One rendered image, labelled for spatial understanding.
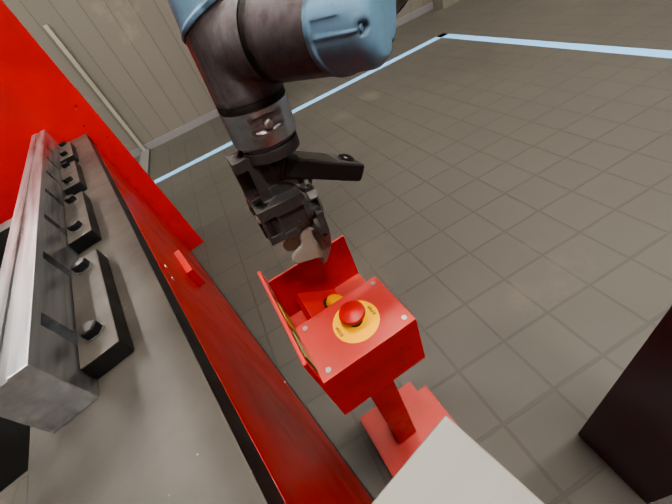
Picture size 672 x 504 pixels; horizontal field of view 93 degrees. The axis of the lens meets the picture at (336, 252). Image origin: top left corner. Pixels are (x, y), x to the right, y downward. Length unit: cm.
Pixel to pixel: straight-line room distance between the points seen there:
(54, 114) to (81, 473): 181
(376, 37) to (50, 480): 53
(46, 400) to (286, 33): 46
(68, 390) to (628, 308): 151
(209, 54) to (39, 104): 179
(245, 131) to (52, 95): 178
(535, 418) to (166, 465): 106
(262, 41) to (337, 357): 37
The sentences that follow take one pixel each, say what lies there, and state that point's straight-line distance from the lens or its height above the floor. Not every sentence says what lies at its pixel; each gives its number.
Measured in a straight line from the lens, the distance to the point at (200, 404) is 41.
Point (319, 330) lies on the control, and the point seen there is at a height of 78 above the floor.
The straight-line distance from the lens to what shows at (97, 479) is 47.
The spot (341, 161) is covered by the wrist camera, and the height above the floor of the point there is 97.
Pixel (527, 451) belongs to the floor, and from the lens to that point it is 122.
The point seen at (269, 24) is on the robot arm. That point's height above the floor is 115.
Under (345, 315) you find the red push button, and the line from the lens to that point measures 46.
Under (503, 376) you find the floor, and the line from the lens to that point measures 128.
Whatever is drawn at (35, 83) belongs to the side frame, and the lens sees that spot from 211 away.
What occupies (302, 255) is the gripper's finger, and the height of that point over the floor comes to 88.
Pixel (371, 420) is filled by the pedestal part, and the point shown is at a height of 12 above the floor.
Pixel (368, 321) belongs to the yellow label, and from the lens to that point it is 48.
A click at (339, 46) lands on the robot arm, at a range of 28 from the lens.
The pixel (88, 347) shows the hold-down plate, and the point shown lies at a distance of 55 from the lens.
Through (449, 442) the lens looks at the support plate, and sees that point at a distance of 18.
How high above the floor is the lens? 118
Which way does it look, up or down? 43 degrees down
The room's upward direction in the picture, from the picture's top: 24 degrees counter-clockwise
